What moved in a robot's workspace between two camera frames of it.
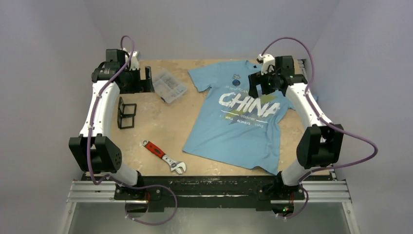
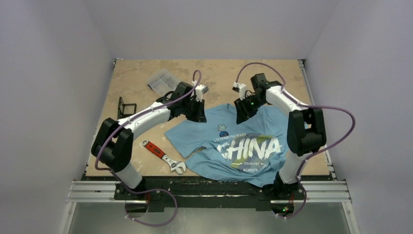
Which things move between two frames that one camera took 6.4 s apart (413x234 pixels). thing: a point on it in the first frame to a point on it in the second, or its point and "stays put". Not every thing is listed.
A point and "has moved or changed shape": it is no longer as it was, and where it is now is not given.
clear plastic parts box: (168, 88) stays put
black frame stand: (125, 113) stays put
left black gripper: (141, 85) to (199, 116)
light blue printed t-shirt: (226, 124) has moved or changed shape
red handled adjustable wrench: (173, 165) stays put
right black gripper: (255, 85) to (243, 110)
